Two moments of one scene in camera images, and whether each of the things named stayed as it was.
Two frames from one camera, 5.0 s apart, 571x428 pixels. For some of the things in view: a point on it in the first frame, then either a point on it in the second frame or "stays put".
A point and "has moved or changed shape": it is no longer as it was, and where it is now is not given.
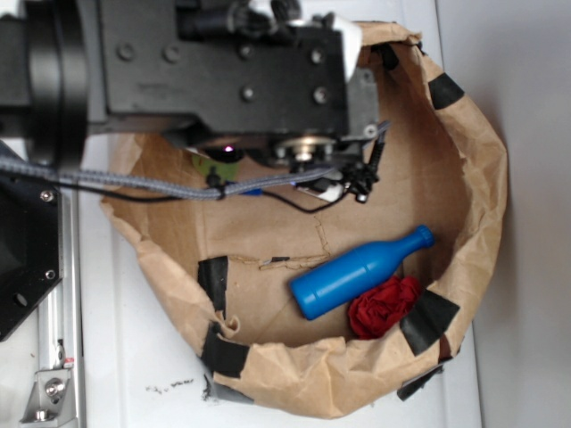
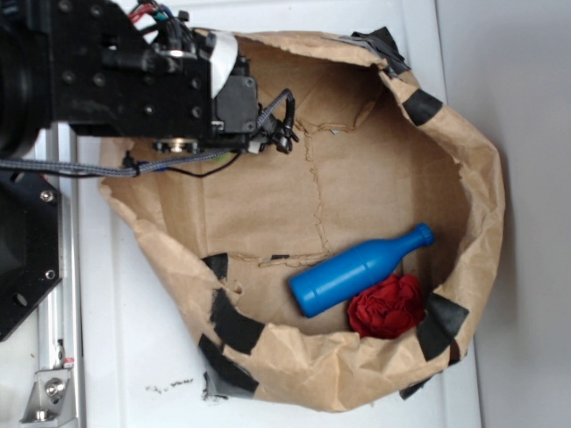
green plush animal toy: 227,171 has moved or changed shape
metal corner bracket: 52,399 stays put
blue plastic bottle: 353,273 stays put
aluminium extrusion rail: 60,315 stays put
